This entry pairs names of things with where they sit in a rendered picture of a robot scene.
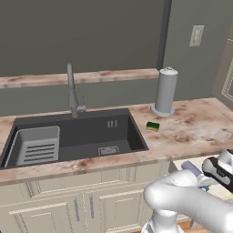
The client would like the dark grey sink basin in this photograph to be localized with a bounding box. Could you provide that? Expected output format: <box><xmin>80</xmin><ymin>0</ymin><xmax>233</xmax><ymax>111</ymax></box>
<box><xmin>0</xmin><ymin>107</ymin><xmax>150</xmax><ymax>170</ymax></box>

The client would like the green and yellow sponge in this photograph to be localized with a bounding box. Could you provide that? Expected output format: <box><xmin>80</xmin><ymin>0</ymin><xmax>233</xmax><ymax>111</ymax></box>
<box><xmin>145</xmin><ymin>121</ymin><xmax>161</xmax><ymax>133</ymax></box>

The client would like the grey sink drain rack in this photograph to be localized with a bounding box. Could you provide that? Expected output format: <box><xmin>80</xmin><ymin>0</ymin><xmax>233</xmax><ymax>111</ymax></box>
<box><xmin>4</xmin><ymin>125</ymin><xmax>61</xmax><ymax>167</ymax></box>

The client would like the grey kitchen tap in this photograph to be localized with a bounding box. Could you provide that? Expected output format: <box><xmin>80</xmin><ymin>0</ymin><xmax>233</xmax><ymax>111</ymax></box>
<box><xmin>66</xmin><ymin>63</ymin><xmax>87</xmax><ymax>119</ymax></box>

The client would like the grey paper towel roll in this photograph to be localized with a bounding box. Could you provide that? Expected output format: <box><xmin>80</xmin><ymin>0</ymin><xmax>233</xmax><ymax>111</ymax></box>
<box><xmin>150</xmin><ymin>66</ymin><xmax>179</xmax><ymax>118</ymax></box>

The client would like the cream false drawer front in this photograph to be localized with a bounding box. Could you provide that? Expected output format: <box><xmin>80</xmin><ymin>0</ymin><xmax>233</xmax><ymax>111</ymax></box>
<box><xmin>26</xmin><ymin>173</ymin><xmax>131</xmax><ymax>198</ymax></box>

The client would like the cream cupboard door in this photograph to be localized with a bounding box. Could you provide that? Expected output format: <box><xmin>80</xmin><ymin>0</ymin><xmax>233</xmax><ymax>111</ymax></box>
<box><xmin>0</xmin><ymin>192</ymin><xmax>85</xmax><ymax>233</ymax></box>
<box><xmin>82</xmin><ymin>181</ymin><xmax>153</xmax><ymax>233</ymax></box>

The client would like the tall beige panelled cupboard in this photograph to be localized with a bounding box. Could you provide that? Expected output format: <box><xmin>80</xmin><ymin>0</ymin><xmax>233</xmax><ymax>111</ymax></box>
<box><xmin>211</xmin><ymin>37</ymin><xmax>233</xmax><ymax>111</ymax></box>

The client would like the marble wall ledge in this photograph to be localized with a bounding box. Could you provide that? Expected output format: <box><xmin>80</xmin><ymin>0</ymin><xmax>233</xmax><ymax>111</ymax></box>
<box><xmin>0</xmin><ymin>67</ymin><xmax>160</xmax><ymax>90</ymax></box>

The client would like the grey cupboard door handle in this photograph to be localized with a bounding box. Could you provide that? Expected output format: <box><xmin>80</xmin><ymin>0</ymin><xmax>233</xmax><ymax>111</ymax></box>
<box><xmin>88</xmin><ymin>194</ymin><xmax>96</xmax><ymax>220</ymax></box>
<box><xmin>74</xmin><ymin>197</ymin><xmax>81</xmax><ymax>222</ymax></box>

